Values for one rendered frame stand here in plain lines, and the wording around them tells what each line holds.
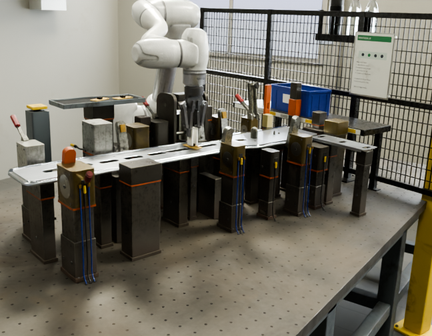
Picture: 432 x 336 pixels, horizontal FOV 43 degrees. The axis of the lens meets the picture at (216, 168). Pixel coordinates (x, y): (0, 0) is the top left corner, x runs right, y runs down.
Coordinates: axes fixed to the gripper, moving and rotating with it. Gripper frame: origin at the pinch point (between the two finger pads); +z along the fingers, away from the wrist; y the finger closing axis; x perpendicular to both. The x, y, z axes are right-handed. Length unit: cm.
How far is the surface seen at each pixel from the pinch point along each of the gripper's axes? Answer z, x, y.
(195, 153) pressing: 4.6, -7.4, -4.2
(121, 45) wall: -10, 355, 177
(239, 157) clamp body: 4.3, -22.5, 4.6
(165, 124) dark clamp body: -2.3, 15.6, -2.2
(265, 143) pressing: 4.6, -10.5, 30.3
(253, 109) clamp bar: -4.9, 14.3, 46.8
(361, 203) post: 29, -40, 61
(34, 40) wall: -17, 330, 72
